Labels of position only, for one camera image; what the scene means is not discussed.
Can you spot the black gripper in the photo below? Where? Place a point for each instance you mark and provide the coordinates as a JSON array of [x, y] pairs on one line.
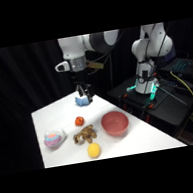
[[80, 76]]

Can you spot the red ball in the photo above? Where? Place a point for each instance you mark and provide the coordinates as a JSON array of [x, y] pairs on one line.
[[79, 121]]

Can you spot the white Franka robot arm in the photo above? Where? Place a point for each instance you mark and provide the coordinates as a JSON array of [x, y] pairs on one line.
[[102, 41]]

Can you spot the pink bowl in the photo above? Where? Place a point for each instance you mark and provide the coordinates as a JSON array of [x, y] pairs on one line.
[[115, 124]]

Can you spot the yellow ball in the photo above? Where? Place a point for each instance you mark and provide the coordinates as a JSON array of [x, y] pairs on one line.
[[94, 150]]

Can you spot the blue plush toy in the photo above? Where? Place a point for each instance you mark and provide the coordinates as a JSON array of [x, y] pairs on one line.
[[81, 101]]

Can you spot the brown tiger plush toy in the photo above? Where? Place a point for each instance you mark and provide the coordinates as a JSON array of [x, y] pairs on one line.
[[85, 134]]

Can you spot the pastel white pink plush toy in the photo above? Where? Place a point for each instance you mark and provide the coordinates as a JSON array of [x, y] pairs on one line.
[[54, 138]]

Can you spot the black curtain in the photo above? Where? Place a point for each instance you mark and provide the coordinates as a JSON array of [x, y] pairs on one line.
[[14, 80]]

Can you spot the black robot stand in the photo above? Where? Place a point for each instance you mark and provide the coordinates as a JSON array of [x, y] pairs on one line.
[[167, 107]]

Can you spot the black laptop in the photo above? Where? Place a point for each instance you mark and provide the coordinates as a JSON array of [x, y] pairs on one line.
[[184, 66]]

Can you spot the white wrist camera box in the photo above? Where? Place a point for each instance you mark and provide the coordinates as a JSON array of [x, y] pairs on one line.
[[61, 67]]

